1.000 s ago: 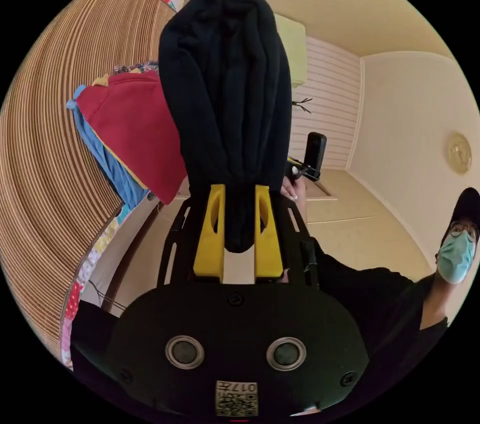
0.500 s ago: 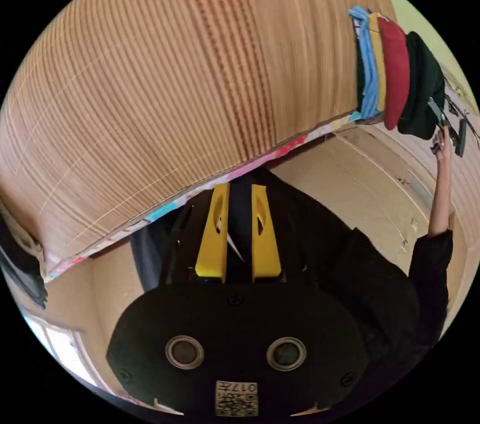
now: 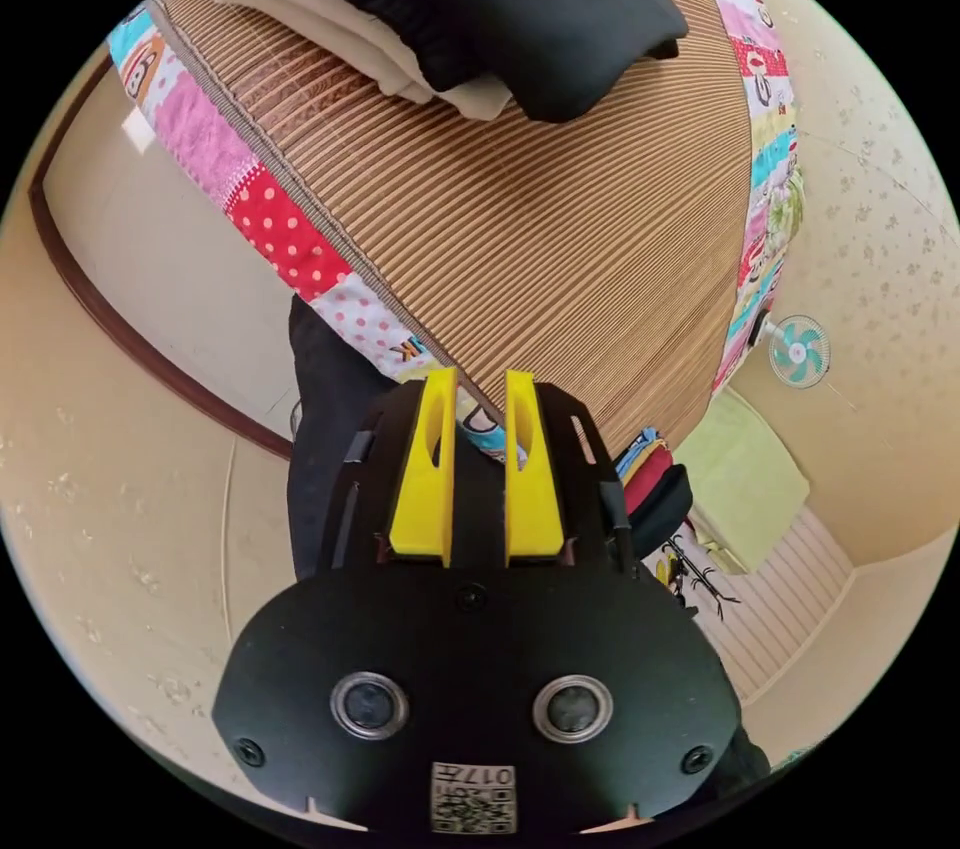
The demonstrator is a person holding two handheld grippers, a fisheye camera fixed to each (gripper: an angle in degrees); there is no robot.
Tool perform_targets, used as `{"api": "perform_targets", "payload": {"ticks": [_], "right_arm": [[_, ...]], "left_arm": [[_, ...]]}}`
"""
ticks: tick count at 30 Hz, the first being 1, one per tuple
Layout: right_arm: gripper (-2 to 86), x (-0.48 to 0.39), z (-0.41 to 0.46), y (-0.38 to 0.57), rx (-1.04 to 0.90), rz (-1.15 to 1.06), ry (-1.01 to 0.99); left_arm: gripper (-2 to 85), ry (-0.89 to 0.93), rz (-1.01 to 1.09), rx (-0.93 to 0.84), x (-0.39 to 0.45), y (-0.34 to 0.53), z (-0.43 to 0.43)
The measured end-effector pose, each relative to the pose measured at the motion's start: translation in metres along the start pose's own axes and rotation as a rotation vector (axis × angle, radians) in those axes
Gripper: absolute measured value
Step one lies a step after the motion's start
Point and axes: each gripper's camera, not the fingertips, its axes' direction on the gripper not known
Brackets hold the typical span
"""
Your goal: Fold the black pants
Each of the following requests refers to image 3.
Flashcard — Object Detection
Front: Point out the white fan with teal blades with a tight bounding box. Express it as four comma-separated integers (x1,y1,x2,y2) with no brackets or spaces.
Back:
766,314,832,391

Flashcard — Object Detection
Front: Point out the heap of colourful clothes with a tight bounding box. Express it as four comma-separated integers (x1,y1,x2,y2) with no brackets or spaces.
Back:
611,426,696,559

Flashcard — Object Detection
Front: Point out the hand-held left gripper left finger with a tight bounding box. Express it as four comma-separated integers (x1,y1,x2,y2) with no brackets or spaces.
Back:
388,368,460,569

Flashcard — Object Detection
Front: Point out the pile of cream clothes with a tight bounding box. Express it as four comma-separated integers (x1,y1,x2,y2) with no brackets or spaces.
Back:
205,0,519,124

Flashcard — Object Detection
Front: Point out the light green cupboard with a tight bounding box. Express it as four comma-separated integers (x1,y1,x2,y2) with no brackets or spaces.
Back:
674,389,814,575

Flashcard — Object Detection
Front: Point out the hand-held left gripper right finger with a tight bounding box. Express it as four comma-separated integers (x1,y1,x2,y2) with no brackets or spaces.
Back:
504,369,566,568

